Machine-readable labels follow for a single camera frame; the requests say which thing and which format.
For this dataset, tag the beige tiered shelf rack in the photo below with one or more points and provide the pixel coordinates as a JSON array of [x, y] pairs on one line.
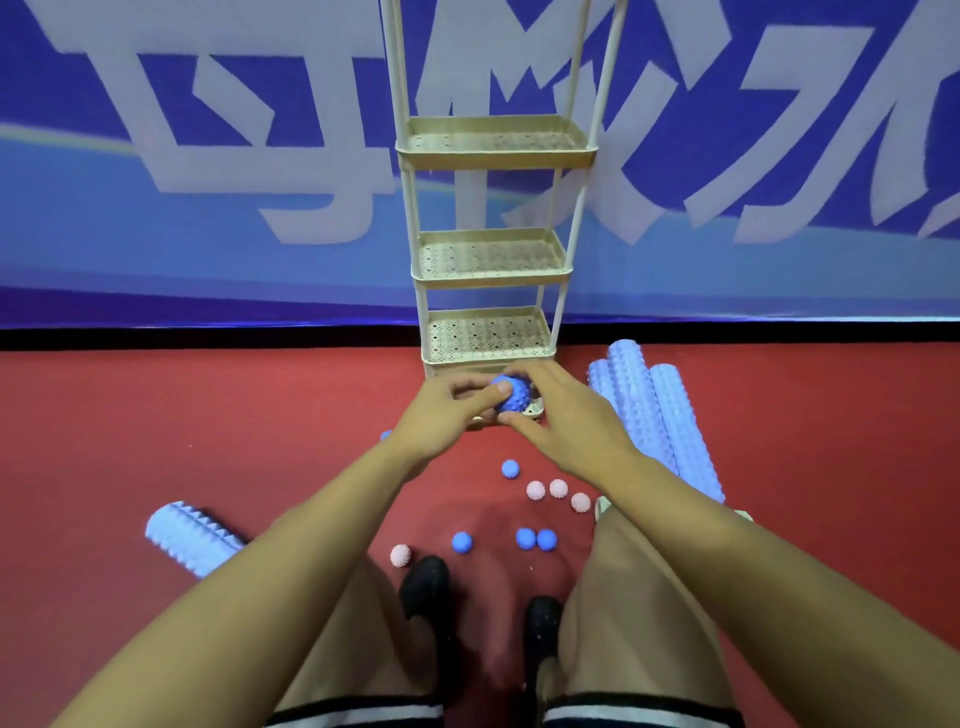
[[491, 251]]

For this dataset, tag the person's left trouser leg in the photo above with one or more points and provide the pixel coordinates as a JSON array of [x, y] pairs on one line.
[[375, 637]]

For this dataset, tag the black white striped garment hem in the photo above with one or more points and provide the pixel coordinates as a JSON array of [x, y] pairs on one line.
[[352, 712]]

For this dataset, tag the small pink spiky ball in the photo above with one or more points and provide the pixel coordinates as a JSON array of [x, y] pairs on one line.
[[535, 490], [559, 488], [580, 502], [400, 555]]

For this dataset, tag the person's left forearm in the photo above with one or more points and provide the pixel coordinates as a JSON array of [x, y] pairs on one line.
[[247, 592]]

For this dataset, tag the light blue ridged foam roller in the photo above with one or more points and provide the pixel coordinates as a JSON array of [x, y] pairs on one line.
[[626, 409], [191, 536], [636, 382], [686, 435]]

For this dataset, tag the person's right trouser leg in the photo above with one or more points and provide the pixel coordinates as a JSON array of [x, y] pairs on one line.
[[630, 622]]

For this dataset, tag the person's left black shoe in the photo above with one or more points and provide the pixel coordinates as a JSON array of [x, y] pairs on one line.
[[429, 592]]

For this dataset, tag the person's right thumb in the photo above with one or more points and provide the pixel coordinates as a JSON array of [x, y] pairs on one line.
[[521, 426]]

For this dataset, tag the person's right forearm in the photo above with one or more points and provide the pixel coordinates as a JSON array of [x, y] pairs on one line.
[[765, 585]]

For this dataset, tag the person's right black shoe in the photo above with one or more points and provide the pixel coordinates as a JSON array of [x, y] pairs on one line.
[[543, 637]]

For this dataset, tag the blue banner with white print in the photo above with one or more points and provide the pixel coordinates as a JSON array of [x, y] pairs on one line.
[[225, 187]]

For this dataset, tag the person's right hand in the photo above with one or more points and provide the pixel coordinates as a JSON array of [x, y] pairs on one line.
[[581, 431]]

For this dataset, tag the person's trouser leg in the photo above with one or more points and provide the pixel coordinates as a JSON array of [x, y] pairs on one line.
[[630, 622], [375, 637]]

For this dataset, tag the person's black shoe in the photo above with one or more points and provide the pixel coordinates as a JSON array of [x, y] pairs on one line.
[[429, 592], [543, 637]]

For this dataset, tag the person's left hand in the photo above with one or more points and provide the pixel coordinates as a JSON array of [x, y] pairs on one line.
[[435, 420]]

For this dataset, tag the person's left thumb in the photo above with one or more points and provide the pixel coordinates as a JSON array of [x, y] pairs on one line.
[[484, 403]]

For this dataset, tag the large blue spiky ball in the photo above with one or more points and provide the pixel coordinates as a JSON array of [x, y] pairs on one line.
[[514, 396]]

